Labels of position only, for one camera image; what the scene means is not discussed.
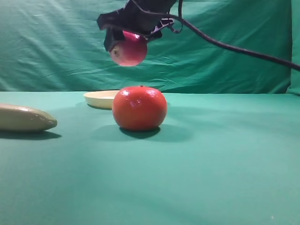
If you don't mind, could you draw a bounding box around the red apple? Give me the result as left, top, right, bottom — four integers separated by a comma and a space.
109, 31, 148, 67

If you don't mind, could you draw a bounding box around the green backdrop cloth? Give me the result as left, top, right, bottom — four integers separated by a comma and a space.
0, 0, 300, 94

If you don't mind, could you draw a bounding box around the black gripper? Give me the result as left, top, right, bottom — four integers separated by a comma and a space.
97, 0, 176, 52

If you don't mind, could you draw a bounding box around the yellow banana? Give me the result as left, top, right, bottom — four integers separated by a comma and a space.
0, 104, 58, 132

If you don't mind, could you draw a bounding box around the orange tangerine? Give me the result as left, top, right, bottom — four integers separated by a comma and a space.
112, 86, 167, 131

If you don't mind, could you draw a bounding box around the yellow plate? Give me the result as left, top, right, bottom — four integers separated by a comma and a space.
83, 90, 119, 110

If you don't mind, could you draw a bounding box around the black cable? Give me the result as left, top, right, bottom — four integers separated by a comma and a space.
131, 0, 300, 72

